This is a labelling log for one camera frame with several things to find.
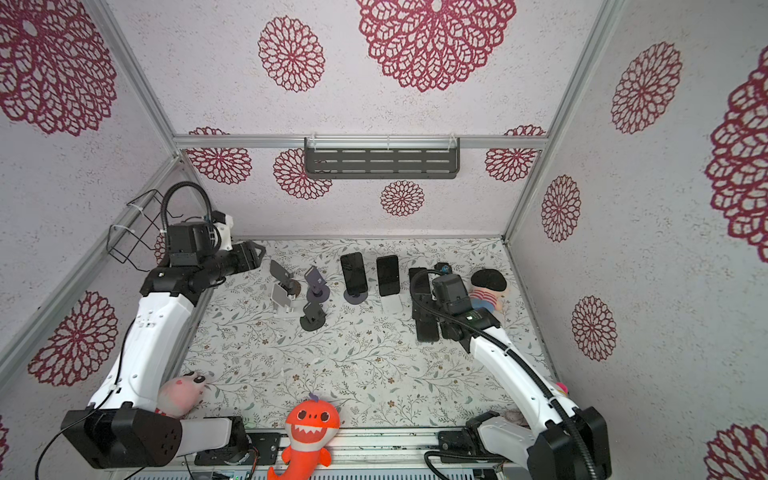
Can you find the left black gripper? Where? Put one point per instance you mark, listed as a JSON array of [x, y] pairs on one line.
[[247, 256]]

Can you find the black phone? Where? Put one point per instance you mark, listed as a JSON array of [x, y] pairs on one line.
[[388, 275], [353, 270]]

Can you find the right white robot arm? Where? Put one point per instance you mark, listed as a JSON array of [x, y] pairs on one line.
[[561, 440]]

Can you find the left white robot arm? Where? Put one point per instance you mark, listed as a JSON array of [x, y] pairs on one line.
[[121, 426]]

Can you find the black front left stand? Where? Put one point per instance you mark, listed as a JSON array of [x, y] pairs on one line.
[[313, 318]]

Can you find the purple back middle stand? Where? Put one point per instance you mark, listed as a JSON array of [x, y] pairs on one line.
[[355, 299]]

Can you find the black haired doll plush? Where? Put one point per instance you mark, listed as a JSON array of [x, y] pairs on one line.
[[488, 287]]

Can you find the red mushroom plush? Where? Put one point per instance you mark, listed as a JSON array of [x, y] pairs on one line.
[[180, 395]]

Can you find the red shark plush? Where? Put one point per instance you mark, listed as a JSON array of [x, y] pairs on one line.
[[310, 426]]

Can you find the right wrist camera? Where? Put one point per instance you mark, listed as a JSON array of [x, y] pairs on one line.
[[450, 291]]

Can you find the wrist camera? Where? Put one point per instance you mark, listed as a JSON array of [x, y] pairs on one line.
[[450, 291], [191, 243]]

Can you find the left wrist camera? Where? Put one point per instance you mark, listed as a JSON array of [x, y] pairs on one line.
[[191, 243]]

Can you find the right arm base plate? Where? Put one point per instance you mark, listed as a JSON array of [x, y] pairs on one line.
[[463, 445]]

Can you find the dark grey wall shelf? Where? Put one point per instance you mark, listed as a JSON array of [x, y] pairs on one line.
[[381, 160]]

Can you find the black wire wall rack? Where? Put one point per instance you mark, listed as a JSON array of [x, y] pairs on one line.
[[139, 242]]

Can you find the aluminium front rail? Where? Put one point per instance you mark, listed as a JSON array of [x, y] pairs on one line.
[[357, 453]]

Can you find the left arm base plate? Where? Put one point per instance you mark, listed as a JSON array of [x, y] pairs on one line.
[[254, 448]]

